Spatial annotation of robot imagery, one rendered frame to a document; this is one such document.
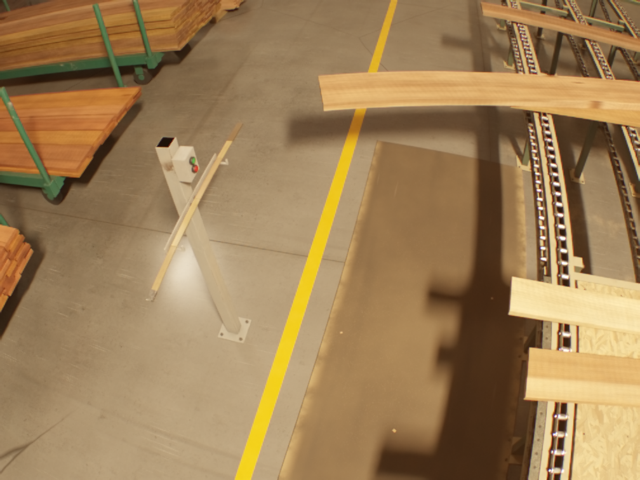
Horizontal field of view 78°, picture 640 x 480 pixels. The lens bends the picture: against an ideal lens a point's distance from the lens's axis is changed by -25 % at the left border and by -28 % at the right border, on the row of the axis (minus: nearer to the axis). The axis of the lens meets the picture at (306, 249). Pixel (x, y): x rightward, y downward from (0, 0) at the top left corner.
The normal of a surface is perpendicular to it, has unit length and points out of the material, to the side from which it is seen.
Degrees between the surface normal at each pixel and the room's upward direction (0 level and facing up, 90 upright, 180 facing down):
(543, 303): 0
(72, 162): 0
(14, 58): 90
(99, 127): 0
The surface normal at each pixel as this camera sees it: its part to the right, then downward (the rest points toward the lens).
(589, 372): -0.08, -0.61
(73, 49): -0.26, 0.78
